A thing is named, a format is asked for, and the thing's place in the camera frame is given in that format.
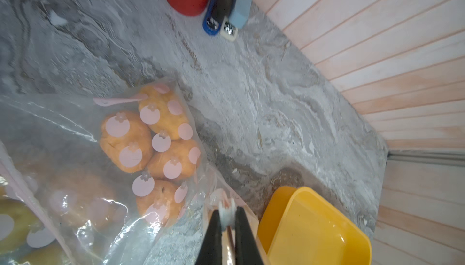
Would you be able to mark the clear zipper bag pink zip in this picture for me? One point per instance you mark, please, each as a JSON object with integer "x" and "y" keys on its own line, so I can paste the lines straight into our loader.
{"x": 21, "y": 228}

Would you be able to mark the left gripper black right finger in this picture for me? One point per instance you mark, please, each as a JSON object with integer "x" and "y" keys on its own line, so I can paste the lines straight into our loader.
{"x": 246, "y": 249}

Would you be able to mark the blue black stapler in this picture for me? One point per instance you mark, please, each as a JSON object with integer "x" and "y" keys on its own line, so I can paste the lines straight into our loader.
{"x": 216, "y": 12}

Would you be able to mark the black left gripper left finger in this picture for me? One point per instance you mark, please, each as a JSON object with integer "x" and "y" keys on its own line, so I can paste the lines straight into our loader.
{"x": 211, "y": 249}

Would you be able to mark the clear zipper bag pink dots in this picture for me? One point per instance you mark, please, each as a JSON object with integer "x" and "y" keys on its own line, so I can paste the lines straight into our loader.
{"x": 220, "y": 196}

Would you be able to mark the yellow plastic tray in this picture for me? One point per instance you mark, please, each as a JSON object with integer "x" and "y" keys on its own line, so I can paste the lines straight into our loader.
{"x": 299, "y": 227}

